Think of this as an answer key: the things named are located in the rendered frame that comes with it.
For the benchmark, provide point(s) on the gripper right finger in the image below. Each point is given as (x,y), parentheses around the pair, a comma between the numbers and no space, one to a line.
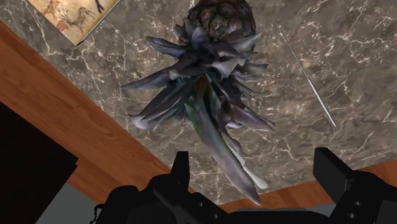
(356,192)

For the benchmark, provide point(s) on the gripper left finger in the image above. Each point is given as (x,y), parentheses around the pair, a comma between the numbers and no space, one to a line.
(181,192)

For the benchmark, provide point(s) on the white slender utensil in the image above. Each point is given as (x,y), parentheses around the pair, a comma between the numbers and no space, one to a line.
(258,180)

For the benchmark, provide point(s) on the thin metal skewer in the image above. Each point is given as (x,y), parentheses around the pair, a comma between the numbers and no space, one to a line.
(305,74)

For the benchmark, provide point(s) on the dark pineapple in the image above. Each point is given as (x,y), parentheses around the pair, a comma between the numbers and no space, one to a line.
(214,62)

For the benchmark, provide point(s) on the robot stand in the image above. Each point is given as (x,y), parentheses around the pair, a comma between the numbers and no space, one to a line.
(31,167)

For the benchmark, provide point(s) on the book with cave painting cover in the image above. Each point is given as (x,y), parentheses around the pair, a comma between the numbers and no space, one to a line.
(74,18)

